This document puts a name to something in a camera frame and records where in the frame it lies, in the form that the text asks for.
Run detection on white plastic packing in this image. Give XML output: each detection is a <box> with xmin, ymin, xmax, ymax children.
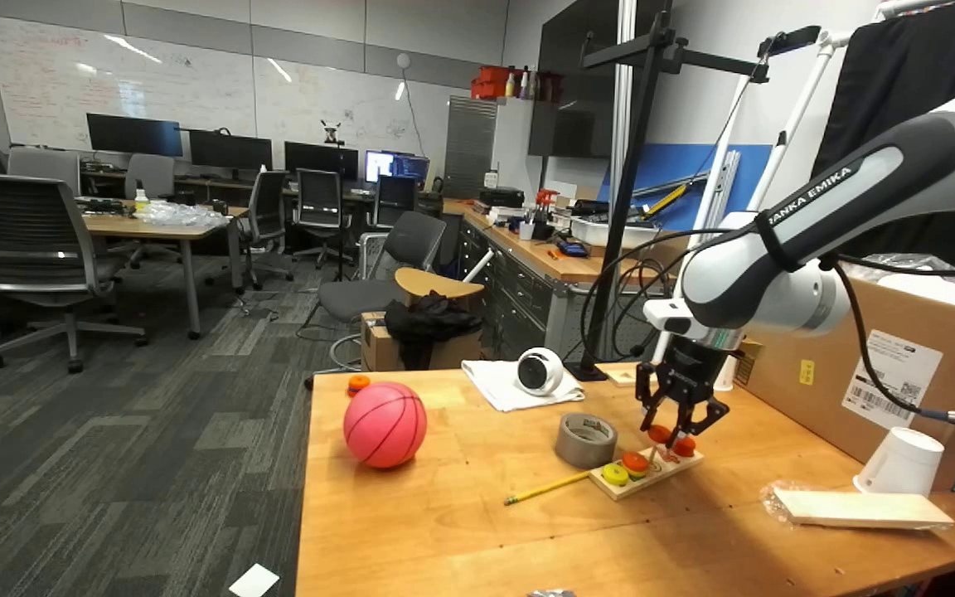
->
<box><xmin>861</xmin><ymin>252</ymin><xmax>955</xmax><ymax>320</ymax></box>

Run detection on black computer monitor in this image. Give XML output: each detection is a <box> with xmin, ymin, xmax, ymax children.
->
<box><xmin>84</xmin><ymin>109</ymin><xmax>185</xmax><ymax>163</ymax></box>
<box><xmin>282</xmin><ymin>138</ymin><xmax>363</xmax><ymax>184</ymax></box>
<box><xmin>185</xmin><ymin>124</ymin><xmax>279</xmax><ymax>176</ymax></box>

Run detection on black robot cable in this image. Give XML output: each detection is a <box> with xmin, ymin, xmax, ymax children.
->
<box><xmin>578</xmin><ymin>225</ymin><xmax>955</xmax><ymax>435</ymax></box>

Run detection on monitor with blue screen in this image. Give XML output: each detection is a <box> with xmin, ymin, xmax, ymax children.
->
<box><xmin>363</xmin><ymin>150</ymin><xmax>435</xmax><ymax>184</ymax></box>

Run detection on yellow pencil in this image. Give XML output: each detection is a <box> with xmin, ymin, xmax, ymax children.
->
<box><xmin>502</xmin><ymin>471</ymin><xmax>596</xmax><ymax>510</ymax></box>

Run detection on white paper sheet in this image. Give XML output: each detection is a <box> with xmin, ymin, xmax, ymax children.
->
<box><xmin>226</xmin><ymin>560</ymin><xmax>282</xmax><ymax>597</ymax></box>

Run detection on white paper pad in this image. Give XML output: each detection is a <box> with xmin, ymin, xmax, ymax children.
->
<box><xmin>459</xmin><ymin>356</ymin><xmax>586</xmax><ymax>413</ymax></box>

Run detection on light wooden peg strip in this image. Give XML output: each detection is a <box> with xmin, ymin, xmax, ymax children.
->
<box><xmin>593</xmin><ymin>358</ymin><xmax>649</xmax><ymax>386</ymax></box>

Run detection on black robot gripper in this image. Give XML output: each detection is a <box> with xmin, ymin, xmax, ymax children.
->
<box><xmin>634</xmin><ymin>338</ymin><xmax>738</xmax><ymax>442</ymax></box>

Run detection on pink basketball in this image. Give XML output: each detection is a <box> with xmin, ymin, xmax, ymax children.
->
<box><xmin>341</xmin><ymin>382</ymin><xmax>431</xmax><ymax>475</ymax></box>

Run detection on light grey office chair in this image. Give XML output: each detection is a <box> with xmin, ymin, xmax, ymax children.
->
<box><xmin>124</xmin><ymin>150</ymin><xmax>181</xmax><ymax>204</ymax></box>

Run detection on black wall screen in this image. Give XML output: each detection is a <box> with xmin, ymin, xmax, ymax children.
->
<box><xmin>528</xmin><ymin>0</ymin><xmax>619</xmax><ymax>163</ymax></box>

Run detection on blue wall panel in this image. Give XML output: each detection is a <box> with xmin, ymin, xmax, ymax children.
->
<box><xmin>608</xmin><ymin>138</ymin><xmax>777</xmax><ymax>340</ymax></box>

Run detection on wooden desk grey legs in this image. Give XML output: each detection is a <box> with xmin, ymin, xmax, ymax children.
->
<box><xmin>81</xmin><ymin>200</ymin><xmax>254</xmax><ymax>340</ymax></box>

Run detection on white paper cup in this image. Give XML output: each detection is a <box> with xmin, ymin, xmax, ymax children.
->
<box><xmin>849</xmin><ymin>425</ymin><xmax>948</xmax><ymax>500</ymax></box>
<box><xmin>718</xmin><ymin>356</ymin><xmax>744</xmax><ymax>396</ymax></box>

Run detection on long wooden workbench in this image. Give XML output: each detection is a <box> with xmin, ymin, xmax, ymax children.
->
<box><xmin>439</xmin><ymin>195</ymin><xmax>680</xmax><ymax>365</ymax></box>

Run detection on black cloth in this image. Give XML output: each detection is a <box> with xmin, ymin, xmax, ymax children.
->
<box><xmin>805</xmin><ymin>0</ymin><xmax>955</xmax><ymax>266</ymax></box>

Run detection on white tripod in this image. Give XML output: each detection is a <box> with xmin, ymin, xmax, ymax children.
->
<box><xmin>649</xmin><ymin>24</ymin><xmax>854</xmax><ymax>365</ymax></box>

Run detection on grey mesh office chair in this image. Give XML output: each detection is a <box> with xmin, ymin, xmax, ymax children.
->
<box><xmin>0</xmin><ymin>168</ymin><xmax>153</xmax><ymax>379</ymax></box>

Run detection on red bag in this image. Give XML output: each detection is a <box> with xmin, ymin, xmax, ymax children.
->
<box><xmin>467</xmin><ymin>63</ymin><xmax>512</xmax><ymax>105</ymax></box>

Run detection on black backpack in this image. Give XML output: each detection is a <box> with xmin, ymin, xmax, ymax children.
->
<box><xmin>382</xmin><ymin>289</ymin><xmax>487</xmax><ymax>371</ymax></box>

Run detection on black office chair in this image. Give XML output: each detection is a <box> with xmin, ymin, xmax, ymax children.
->
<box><xmin>242</xmin><ymin>163</ymin><xmax>294</xmax><ymax>293</ymax></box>
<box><xmin>289</xmin><ymin>163</ymin><xmax>360</xmax><ymax>279</ymax></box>

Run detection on grey padded office chair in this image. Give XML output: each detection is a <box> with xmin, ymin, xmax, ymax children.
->
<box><xmin>317</xmin><ymin>204</ymin><xmax>451</xmax><ymax>335</ymax></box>

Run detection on white numbered peg board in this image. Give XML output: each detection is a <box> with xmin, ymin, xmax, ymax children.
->
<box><xmin>590</xmin><ymin>438</ymin><xmax>710</xmax><ymax>503</ymax></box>

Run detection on white round webcam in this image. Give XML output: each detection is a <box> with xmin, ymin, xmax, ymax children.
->
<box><xmin>513</xmin><ymin>343</ymin><xmax>571</xmax><ymax>401</ymax></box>

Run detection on black camera stand pole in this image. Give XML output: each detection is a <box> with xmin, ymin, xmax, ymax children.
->
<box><xmin>575</xmin><ymin>5</ymin><xmax>772</xmax><ymax>383</ymax></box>

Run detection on grey metal cabinet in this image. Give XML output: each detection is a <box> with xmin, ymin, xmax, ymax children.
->
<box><xmin>440</xmin><ymin>92</ymin><xmax>502</xmax><ymax>202</ymax></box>

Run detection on white plastic-wrapped foam board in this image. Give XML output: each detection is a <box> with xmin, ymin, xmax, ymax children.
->
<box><xmin>767</xmin><ymin>482</ymin><xmax>955</xmax><ymax>537</ymax></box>

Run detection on grey tape roll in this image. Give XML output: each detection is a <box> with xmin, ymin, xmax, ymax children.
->
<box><xmin>552</xmin><ymin>411</ymin><xmax>619</xmax><ymax>475</ymax></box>

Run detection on wooden stool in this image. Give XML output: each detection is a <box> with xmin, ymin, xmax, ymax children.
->
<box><xmin>393</xmin><ymin>263</ymin><xmax>491</xmax><ymax>307</ymax></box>

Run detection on white plastic bin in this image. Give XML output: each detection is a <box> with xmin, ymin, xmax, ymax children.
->
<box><xmin>566</xmin><ymin>211</ymin><xmax>664</xmax><ymax>254</ymax></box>

